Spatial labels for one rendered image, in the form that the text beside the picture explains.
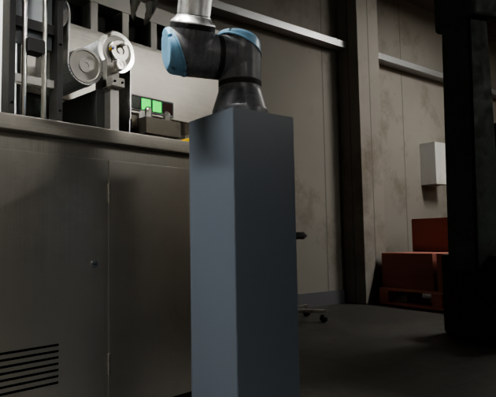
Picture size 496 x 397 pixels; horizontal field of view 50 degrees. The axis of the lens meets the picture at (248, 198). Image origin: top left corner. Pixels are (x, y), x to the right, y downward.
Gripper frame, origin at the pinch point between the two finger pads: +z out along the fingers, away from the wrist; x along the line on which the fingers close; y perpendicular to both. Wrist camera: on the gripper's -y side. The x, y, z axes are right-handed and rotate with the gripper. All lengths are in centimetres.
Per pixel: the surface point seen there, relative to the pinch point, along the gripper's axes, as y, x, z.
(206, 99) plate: 64, -20, 48
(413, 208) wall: 327, -216, 191
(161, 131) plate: -7.3, -20.5, 33.0
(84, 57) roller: -15.4, 10.0, 14.0
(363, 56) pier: 321, -98, 68
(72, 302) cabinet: -83, -29, 48
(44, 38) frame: -36.4, 13.6, 3.2
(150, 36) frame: 52, 11, 25
